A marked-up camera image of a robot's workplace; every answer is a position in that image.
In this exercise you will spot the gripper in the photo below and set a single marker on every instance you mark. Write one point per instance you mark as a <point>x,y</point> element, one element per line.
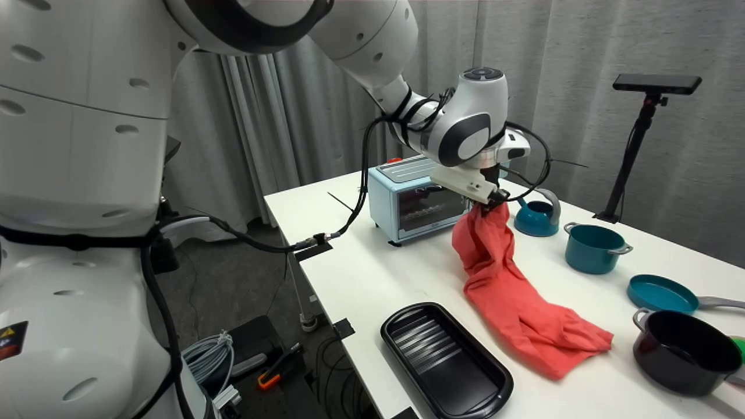
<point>496,174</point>

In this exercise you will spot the red shirt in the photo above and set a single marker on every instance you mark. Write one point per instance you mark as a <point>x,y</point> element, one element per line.
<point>512,297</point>

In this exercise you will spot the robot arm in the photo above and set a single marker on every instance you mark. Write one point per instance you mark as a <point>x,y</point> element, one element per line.
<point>87,174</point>

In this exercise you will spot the teal kettle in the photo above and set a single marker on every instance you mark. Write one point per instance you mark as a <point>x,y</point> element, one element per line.
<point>535,221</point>

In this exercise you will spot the toaster oven door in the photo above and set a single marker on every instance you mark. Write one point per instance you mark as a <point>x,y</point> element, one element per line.
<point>430,210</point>

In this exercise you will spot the light blue toaster oven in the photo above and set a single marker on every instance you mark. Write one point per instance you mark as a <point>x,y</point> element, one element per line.
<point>384,201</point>

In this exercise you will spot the teal pot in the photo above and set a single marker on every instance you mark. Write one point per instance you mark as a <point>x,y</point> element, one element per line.
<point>591,253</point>

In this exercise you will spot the grey curtain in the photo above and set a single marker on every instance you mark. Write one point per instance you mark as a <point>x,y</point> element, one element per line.
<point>611,46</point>

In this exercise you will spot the black baking tray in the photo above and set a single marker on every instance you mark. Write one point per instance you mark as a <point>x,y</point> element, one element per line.
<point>445,361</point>

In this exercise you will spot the black tape strip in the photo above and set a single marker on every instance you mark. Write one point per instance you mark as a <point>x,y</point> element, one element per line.
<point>312,251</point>
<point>344,329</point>

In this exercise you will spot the teal frying pan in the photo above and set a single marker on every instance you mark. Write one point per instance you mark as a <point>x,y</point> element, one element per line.
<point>660,294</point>

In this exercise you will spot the black pot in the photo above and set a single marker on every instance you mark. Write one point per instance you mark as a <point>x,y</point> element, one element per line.
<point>681,361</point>

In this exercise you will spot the black box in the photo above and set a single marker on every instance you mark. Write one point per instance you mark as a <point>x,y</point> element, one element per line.
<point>256,340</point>

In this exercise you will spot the orange and black clamp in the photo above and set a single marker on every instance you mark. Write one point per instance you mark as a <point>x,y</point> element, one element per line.
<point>273,372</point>

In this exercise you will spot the green object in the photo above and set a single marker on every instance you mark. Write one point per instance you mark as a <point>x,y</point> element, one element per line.
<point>739,349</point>

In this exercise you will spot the camera on tripod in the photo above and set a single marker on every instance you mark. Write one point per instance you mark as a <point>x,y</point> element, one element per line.
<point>656,83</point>

